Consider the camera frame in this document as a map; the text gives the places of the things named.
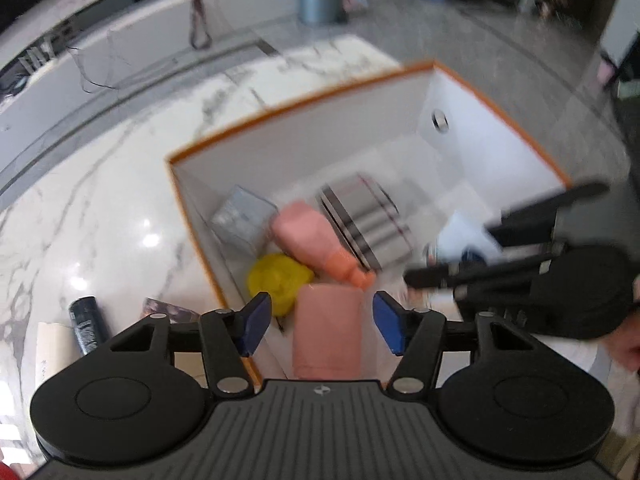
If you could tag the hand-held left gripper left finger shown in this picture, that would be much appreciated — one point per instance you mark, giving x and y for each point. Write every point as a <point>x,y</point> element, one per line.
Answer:
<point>255,322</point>

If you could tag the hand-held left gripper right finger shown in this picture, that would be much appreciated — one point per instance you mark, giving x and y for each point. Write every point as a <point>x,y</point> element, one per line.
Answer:
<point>390,322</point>

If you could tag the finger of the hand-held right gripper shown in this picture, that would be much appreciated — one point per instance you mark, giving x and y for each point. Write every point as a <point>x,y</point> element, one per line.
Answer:
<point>475,272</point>
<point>530,220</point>

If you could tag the white paper packet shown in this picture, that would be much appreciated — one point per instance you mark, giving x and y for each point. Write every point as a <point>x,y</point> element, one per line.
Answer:
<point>462,235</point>

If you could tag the yellow tape measure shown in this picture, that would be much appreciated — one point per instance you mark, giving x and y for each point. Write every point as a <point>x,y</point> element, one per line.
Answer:
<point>277,280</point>

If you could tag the pink cup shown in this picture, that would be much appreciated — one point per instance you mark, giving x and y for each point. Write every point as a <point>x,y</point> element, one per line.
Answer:
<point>327,330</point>

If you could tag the illustrated card box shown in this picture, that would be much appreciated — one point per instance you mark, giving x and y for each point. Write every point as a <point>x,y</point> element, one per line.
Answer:
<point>167,310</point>

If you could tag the pink bottle with orange cap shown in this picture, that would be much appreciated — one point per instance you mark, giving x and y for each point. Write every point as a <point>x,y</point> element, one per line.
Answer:
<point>305,232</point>

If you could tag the clear plastic box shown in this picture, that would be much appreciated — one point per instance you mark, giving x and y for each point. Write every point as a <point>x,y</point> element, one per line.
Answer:
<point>240,220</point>

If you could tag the plaid case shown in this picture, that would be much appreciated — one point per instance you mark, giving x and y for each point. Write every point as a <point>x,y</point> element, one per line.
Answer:
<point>365,220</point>

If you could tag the black can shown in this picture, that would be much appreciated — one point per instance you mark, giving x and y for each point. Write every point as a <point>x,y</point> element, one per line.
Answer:
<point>90,322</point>

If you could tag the orange cardboard box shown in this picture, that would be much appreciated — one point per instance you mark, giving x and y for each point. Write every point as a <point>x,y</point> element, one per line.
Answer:
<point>350,135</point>

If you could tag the long white box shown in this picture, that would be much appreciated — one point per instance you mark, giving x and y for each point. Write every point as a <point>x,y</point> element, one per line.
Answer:
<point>55,350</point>

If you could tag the marble television console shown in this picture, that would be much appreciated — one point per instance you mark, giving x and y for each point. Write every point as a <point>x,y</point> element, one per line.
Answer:
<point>125,35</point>

